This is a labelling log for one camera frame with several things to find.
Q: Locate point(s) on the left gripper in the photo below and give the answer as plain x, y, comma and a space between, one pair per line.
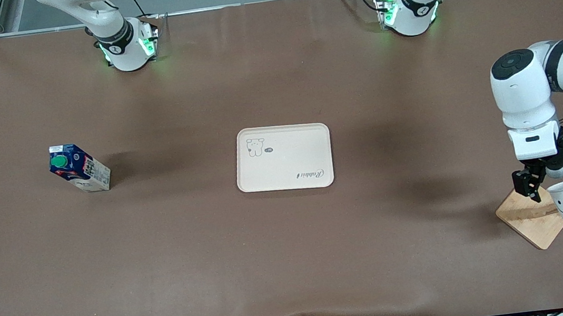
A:
526, 180

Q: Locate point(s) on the blue white milk carton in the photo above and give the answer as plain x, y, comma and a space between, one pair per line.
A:
82, 170

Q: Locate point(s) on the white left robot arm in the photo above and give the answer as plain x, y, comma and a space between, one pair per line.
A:
523, 93

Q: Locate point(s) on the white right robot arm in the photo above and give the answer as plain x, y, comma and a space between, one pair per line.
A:
111, 34

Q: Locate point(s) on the cream rabbit print tray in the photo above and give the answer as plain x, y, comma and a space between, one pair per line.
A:
287, 157

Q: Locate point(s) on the wooden mug stand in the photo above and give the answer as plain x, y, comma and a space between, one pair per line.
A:
529, 212

